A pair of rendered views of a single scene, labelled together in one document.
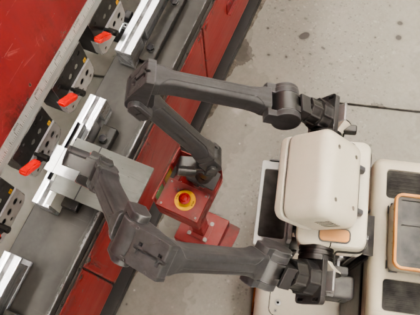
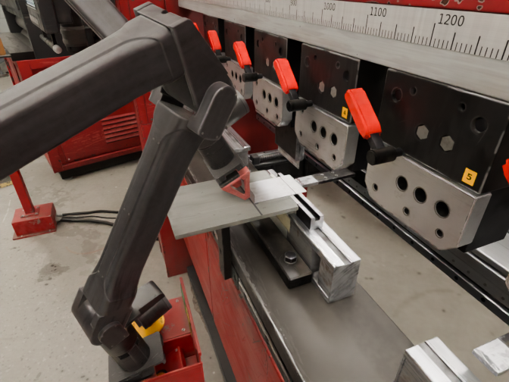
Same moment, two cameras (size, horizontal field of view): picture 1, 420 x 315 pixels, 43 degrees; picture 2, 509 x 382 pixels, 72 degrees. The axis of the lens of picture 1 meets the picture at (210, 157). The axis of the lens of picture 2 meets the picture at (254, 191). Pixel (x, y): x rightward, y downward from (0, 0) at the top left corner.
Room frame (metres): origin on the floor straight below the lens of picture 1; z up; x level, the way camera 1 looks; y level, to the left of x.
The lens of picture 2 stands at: (0.97, -0.15, 1.41)
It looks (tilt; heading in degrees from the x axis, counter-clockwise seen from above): 31 degrees down; 127
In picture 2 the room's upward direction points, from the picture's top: straight up
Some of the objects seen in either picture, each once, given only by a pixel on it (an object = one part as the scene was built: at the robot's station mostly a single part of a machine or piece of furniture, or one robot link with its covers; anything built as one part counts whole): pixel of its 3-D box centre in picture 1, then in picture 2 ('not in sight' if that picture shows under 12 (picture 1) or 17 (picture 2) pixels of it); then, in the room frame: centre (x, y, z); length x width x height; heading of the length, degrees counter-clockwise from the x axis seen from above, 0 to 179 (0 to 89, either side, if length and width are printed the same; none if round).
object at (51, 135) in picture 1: (25, 139); (285, 76); (0.58, 0.47, 1.24); 0.15 x 0.09 x 0.17; 149
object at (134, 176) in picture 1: (102, 179); (226, 199); (0.53, 0.33, 1.00); 0.26 x 0.18 x 0.01; 59
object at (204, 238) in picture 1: (200, 228); not in sight; (0.54, 0.09, 0.13); 0.10 x 0.10 x 0.01; 57
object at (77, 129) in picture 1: (65, 151); (294, 198); (0.64, 0.44, 0.99); 0.20 x 0.03 x 0.03; 149
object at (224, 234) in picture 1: (207, 234); not in sight; (0.52, 0.06, 0.06); 0.25 x 0.20 x 0.12; 57
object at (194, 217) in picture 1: (189, 189); (157, 349); (0.54, 0.09, 0.75); 0.20 x 0.16 x 0.18; 147
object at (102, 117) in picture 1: (74, 154); (295, 224); (0.65, 0.43, 0.92); 0.39 x 0.06 x 0.10; 149
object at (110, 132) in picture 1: (90, 167); (270, 237); (0.61, 0.39, 0.89); 0.30 x 0.05 x 0.03; 149
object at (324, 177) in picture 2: not in sight; (345, 170); (0.69, 0.59, 1.01); 0.26 x 0.12 x 0.05; 59
